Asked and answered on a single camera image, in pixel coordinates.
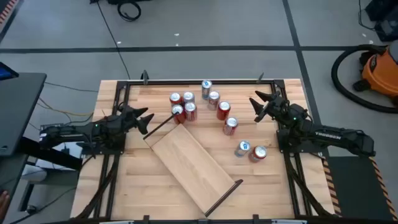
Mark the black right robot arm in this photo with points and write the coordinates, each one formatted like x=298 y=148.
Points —
x=329 y=137

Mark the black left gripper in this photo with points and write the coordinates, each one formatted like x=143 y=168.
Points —
x=127 y=119

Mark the black metal table frame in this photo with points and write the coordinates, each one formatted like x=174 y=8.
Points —
x=186 y=82

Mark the white box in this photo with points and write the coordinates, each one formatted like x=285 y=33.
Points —
x=53 y=165

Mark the person's hand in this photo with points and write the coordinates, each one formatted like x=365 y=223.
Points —
x=3 y=203

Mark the wooden shelf black end frames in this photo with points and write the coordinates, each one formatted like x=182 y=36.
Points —
x=192 y=165

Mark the orange shop vacuum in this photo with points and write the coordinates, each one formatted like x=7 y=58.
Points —
x=379 y=71
x=334 y=73

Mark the black desk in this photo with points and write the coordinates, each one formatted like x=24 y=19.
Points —
x=18 y=109

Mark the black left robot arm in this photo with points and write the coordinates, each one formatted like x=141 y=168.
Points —
x=71 y=132

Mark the black laptop screen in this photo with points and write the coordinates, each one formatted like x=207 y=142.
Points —
x=6 y=73

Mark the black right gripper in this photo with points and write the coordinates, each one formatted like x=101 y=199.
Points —
x=276 y=107

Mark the black mat hazard stripes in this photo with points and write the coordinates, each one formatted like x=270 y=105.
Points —
x=7 y=9
x=351 y=186

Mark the silver diet cola can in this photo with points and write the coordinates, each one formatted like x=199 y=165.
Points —
x=188 y=97
x=214 y=96

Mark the black table clamp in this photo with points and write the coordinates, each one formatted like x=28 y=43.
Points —
x=146 y=219
x=256 y=218
x=145 y=77

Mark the blue silver energy drink can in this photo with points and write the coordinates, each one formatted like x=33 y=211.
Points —
x=243 y=146
x=206 y=84

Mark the black equipment case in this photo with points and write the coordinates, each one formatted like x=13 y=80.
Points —
x=385 y=28

